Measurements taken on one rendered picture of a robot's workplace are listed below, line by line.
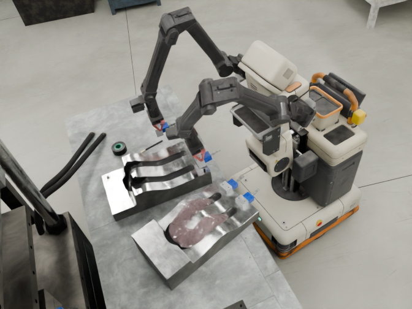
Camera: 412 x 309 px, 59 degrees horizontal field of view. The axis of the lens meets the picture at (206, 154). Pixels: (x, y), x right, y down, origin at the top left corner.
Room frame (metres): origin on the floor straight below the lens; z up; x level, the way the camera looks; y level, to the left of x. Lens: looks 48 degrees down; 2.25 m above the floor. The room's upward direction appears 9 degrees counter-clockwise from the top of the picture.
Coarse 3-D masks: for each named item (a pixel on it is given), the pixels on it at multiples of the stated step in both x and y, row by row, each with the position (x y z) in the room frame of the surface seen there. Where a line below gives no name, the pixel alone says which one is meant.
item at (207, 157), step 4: (208, 152) 1.20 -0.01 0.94; (216, 152) 1.19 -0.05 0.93; (200, 156) 1.17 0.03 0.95; (204, 156) 1.17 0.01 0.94; (208, 156) 1.17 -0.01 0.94; (196, 160) 1.15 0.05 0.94; (204, 160) 1.16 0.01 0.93; (208, 160) 1.16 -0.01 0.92; (200, 164) 1.14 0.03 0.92; (204, 164) 1.15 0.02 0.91
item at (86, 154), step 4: (104, 132) 1.58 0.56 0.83; (100, 136) 1.54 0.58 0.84; (104, 136) 1.55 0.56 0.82; (96, 140) 1.50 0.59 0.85; (100, 140) 1.51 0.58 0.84; (92, 144) 1.46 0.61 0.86; (96, 144) 1.47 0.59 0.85; (88, 148) 1.42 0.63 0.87; (92, 148) 1.43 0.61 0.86; (88, 152) 1.39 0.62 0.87; (92, 152) 1.42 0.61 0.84; (84, 156) 1.35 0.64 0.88; (88, 156) 1.37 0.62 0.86; (80, 160) 1.32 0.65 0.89; (84, 160) 1.33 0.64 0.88; (76, 164) 1.29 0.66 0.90; (80, 164) 1.30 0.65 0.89; (72, 168) 1.26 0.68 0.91; (76, 168) 1.26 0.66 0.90
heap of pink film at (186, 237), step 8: (192, 200) 0.95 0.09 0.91; (200, 200) 0.94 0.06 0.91; (208, 200) 0.96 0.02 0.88; (184, 208) 0.91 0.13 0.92; (192, 208) 0.90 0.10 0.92; (200, 208) 0.91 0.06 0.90; (176, 216) 0.89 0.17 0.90; (184, 216) 0.88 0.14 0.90; (192, 216) 0.87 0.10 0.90; (208, 216) 0.85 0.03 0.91; (216, 216) 0.85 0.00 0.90; (224, 216) 0.86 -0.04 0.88; (176, 224) 0.85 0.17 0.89; (184, 224) 0.84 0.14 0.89; (200, 224) 0.82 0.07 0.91; (208, 224) 0.81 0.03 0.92; (216, 224) 0.81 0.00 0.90; (176, 232) 0.81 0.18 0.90; (184, 232) 0.80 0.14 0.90; (192, 232) 0.79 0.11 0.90; (200, 232) 0.79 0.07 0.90; (208, 232) 0.78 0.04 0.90; (176, 240) 0.77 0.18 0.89; (184, 240) 0.77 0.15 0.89; (192, 240) 0.76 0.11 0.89
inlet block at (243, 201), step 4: (248, 192) 0.97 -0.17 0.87; (256, 192) 0.97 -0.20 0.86; (240, 196) 0.95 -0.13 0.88; (244, 196) 0.95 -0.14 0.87; (248, 196) 0.95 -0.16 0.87; (252, 196) 0.95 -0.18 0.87; (236, 200) 0.93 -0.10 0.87; (240, 200) 0.93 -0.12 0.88; (244, 200) 0.92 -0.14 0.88; (248, 200) 0.93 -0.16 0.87; (252, 200) 0.94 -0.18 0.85; (240, 204) 0.91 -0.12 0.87; (244, 204) 0.90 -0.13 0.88
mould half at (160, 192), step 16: (176, 144) 1.33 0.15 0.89; (128, 160) 1.23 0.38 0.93; (144, 160) 1.23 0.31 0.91; (176, 160) 1.22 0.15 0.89; (192, 160) 1.20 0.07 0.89; (112, 176) 1.21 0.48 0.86; (192, 176) 1.10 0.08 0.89; (208, 176) 1.11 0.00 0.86; (112, 192) 1.11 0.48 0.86; (128, 192) 1.09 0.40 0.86; (144, 192) 1.02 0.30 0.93; (160, 192) 1.04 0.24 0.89; (176, 192) 1.06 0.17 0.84; (112, 208) 1.01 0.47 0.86; (128, 208) 0.99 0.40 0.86; (144, 208) 1.01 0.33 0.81
